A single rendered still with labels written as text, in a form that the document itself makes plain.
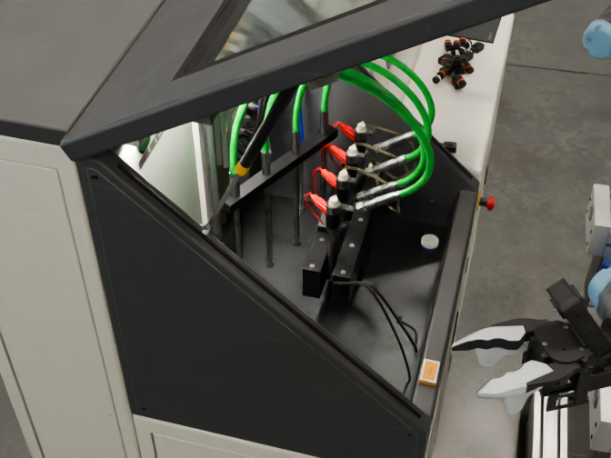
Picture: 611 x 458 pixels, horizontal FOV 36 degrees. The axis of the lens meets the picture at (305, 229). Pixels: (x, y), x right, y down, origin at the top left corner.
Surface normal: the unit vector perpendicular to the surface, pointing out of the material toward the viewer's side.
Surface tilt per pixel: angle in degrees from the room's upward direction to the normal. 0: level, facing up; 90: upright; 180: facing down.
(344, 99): 90
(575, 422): 0
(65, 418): 90
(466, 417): 0
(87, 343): 90
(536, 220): 0
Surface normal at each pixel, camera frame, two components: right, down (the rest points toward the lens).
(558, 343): -0.04, -0.80
